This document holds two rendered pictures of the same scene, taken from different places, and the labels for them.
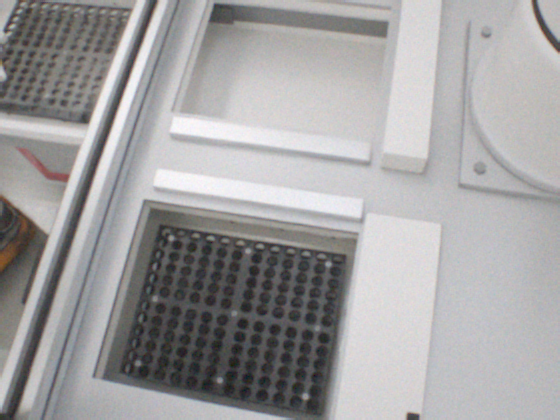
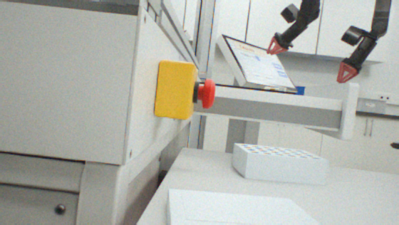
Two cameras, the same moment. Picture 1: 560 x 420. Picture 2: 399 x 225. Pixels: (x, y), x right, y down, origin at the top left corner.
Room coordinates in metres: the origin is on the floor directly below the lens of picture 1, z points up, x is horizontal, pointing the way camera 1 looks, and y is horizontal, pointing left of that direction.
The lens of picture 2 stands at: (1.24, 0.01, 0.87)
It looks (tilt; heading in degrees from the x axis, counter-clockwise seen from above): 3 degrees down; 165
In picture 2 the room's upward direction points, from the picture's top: 7 degrees clockwise
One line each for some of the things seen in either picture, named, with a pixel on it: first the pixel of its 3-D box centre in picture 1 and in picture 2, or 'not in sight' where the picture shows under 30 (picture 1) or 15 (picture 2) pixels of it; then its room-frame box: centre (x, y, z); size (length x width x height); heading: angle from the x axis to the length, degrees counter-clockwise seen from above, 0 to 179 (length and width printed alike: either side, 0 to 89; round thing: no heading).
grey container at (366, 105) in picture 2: not in sight; (363, 105); (-2.20, 3.11, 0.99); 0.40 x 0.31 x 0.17; 76
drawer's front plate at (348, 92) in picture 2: not in sight; (323, 109); (0.60, 0.48, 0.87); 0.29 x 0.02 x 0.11; 163
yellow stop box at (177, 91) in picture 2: not in sight; (179, 90); (0.82, 0.09, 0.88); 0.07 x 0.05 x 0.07; 163
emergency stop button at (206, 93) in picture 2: not in sight; (204, 93); (0.83, 0.12, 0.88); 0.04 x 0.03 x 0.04; 163
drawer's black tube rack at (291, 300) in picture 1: (238, 319); not in sight; (0.14, 0.08, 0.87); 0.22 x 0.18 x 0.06; 73
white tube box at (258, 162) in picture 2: not in sight; (276, 162); (0.79, 0.27, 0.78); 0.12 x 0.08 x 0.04; 82
